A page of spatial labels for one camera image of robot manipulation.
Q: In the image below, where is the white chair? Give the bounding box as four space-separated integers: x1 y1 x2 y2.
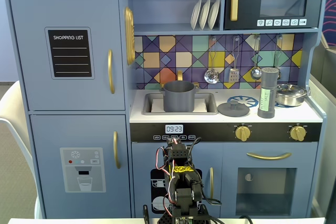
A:
0 81 44 219

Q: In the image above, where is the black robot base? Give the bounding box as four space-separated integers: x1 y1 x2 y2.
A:
157 202 211 224

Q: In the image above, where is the red white servo wire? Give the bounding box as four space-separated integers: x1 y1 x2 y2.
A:
155 147 180 210

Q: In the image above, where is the steel slotted spatula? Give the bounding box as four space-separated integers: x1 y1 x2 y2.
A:
227 36 240 84

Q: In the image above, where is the blue oven door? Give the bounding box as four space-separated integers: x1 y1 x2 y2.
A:
222 142 318 218

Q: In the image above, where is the gold toy faucet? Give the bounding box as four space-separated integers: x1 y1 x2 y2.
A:
159 70 201 89

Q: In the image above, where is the gold fridge door handle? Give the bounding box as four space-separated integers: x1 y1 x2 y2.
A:
107 49 116 94

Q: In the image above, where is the steel spoon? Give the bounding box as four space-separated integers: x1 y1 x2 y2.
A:
272 35 283 80

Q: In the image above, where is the gold freezer door handle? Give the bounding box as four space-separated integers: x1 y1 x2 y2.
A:
112 131 122 169

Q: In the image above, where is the black cable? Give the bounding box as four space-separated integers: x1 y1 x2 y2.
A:
201 196 223 207

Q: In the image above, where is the black shopping list board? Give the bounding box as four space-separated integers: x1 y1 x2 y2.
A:
44 26 96 80

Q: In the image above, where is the blue dishwasher door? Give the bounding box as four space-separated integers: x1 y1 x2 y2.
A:
131 142 223 218

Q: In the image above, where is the blue fridge door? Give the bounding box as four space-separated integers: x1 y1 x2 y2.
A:
9 0 126 111

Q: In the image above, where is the gray pot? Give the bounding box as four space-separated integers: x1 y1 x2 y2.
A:
159 80 200 112

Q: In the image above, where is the gray side cabinet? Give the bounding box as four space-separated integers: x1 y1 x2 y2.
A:
309 37 336 219

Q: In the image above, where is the gray salt shaker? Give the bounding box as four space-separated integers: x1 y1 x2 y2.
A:
257 67 279 119

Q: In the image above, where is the gold round wall ornament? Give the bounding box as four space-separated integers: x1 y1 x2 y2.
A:
123 6 135 66

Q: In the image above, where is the steel pot with lid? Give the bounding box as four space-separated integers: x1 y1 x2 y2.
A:
274 83 311 107

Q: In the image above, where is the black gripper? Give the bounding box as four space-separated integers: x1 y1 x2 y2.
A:
166 137 188 146

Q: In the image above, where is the steel slotted skimmer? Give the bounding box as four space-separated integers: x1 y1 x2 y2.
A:
204 37 220 84

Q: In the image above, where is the steel ladle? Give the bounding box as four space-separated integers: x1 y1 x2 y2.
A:
250 36 263 80

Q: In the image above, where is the gray toy sink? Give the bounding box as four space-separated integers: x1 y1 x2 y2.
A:
141 92 218 116

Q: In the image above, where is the blue freezer door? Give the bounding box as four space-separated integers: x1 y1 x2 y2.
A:
29 114 131 219

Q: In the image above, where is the gold stove knob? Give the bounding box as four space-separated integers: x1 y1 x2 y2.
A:
234 125 251 142
289 125 307 142

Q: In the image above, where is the gray pot lid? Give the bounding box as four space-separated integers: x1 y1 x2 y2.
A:
217 100 250 118

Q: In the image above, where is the dark microwave door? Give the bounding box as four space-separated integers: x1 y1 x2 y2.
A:
225 0 323 30

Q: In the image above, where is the gold dishwasher handle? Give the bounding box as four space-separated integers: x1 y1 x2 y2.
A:
209 166 215 200

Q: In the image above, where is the gold microwave handle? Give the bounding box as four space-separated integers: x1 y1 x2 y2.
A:
230 0 239 22

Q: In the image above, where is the gold oven handle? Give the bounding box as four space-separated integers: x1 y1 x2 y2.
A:
246 152 292 161

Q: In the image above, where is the white toy plate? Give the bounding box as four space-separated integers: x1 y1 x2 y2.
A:
207 0 221 30
190 0 203 30
198 0 212 30

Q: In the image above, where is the black table clamp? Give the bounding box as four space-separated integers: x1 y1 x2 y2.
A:
142 204 150 224

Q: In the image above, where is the black stove control panel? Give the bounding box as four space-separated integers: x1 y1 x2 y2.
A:
130 123 322 143

